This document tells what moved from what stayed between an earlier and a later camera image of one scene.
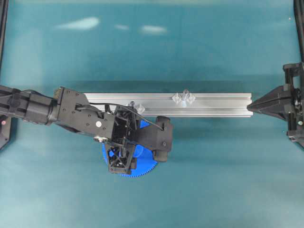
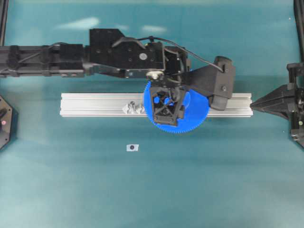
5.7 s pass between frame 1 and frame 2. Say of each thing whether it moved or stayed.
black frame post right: stayed
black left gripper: moved
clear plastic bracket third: stayed
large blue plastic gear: moved
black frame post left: stayed
